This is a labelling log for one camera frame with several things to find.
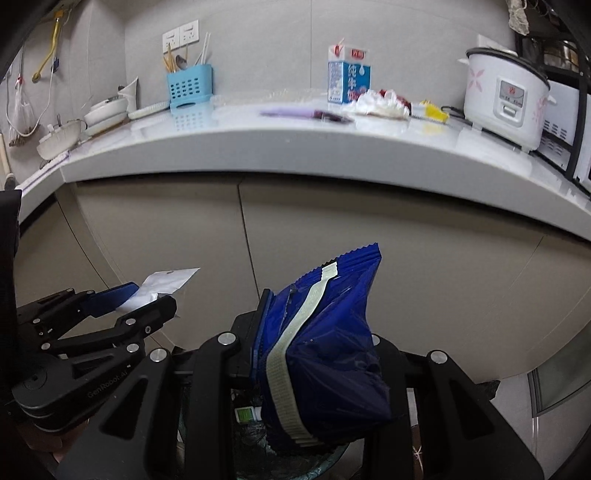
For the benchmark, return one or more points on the white countertop oven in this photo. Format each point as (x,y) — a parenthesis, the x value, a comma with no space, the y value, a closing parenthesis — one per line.
(561,120)

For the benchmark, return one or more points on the clear hanging plastic bag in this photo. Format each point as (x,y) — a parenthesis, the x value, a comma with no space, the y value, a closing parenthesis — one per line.
(19,113)

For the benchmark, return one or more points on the hanging white cloth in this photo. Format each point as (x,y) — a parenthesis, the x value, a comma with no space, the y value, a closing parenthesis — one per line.
(518,18)

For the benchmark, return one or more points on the white floral rice cooker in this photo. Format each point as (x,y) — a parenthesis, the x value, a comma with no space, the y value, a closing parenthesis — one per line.
(503,101)

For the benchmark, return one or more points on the bundle of wooden chopsticks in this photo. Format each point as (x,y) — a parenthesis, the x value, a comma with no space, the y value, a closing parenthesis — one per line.
(170,60)

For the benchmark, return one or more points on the crumpled white plastic bag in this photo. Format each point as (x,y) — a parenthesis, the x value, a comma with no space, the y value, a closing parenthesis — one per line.
(374,106)

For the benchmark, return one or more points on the trash bin with black liner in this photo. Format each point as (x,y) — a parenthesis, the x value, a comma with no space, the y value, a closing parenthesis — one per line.
(277,468)

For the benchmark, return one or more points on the ribbed white plate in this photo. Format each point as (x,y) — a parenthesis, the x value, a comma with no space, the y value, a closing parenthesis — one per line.
(148,110)

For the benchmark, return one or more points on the yellow wrapper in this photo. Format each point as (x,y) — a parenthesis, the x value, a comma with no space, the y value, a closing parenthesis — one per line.
(436,112)

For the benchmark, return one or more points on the white paper packet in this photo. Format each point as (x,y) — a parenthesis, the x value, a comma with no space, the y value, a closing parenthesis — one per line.
(166,281)

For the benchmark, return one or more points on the yellow hanging utensil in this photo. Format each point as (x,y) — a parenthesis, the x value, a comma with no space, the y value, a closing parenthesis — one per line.
(54,34)

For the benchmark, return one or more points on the blue plastic utensil holder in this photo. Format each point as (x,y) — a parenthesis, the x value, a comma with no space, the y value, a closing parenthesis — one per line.
(189,87)

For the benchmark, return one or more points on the white plastic chopstick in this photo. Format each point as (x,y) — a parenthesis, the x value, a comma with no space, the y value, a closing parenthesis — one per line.
(203,48)
(207,51)

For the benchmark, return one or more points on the wooden rolling pin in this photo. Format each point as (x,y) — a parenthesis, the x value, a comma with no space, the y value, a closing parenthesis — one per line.
(4,157)

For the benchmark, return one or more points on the steel pot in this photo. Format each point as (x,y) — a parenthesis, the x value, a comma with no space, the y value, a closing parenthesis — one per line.
(561,55)

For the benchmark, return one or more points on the blue white milk carton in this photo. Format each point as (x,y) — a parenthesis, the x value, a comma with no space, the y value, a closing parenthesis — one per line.
(348,78)

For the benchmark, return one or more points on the red mesh net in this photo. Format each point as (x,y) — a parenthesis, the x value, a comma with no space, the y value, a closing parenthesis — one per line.
(401,98)

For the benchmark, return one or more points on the white wall socket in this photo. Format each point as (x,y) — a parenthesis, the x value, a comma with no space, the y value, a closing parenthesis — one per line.
(171,40)
(188,33)

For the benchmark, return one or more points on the blue snack packet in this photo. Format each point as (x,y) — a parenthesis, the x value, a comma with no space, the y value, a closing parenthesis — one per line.
(332,332)

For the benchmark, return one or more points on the grey cabinet door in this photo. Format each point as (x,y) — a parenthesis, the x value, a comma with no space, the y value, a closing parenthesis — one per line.
(549,323)
(161,221)
(415,258)

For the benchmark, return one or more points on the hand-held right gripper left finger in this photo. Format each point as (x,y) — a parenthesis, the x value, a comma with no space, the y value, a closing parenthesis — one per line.
(258,341)

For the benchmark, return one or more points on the white lidded bowl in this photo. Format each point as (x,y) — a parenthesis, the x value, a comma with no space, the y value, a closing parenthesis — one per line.
(108,110)

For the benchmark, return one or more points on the black metal rack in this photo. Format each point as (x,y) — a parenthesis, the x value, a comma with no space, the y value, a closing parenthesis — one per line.
(575,152)

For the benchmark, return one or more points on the white cloth purple trim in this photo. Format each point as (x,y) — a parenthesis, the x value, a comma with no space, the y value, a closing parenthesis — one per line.
(56,159)

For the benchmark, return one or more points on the white plate on wooden board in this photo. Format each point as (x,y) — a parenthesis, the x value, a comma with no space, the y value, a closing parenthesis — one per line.
(111,128)

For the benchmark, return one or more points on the white enamel bowl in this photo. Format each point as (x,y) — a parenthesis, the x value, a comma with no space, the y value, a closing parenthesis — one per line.
(57,141)

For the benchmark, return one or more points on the metal spoon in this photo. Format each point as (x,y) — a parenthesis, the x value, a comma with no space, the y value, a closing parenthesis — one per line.
(181,62)

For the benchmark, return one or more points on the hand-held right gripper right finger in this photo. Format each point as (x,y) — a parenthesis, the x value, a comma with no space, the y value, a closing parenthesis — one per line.
(399,364)

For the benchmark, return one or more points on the white green-label packet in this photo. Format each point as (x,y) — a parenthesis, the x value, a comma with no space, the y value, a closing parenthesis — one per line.
(248,415)

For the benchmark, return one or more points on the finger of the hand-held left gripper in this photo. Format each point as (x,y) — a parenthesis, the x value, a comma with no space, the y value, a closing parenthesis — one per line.
(111,297)
(147,318)

